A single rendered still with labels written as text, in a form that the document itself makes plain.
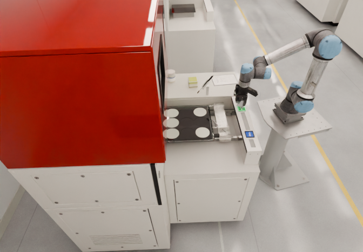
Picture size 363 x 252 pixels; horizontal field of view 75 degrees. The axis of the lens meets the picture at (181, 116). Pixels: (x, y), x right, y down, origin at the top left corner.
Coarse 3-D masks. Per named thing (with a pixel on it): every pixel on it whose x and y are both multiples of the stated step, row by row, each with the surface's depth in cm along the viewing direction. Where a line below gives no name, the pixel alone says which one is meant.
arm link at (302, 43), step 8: (312, 32) 146; (296, 40) 152; (304, 40) 149; (312, 40) 146; (280, 48) 156; (288, 48) 153; (296, 48) 151; (304, 48) 151; (264, 56) 161; (272, 56) 157; (280, 56) 156; (256, 64) 160
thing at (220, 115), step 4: (216, 108) 191; (220, 108) 191; (216, 112) 187; (220, 112) 187; (224, 112) 187; (216, 116) 184; (220, 116) 184; (224, 116) 184; (216, 120) 181; (220, 120) 181; (224, 120) 181; (216, 124) 181; (220, 140) 168; (224, 140) 168; (228, 140) 168
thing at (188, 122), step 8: (184, 112) 186; (192, 112) 185; (208, 112) 185; (184, 120) 179; (192, 120) 179; (200, 120) 179; (208, 120) 178; (168, 128) 173; (176, 128) 173; (184, 128) 173; (192, 128) 173; (208, 128) 172; (184, 136) 168; (192, 136) 167; (208, 136) 167
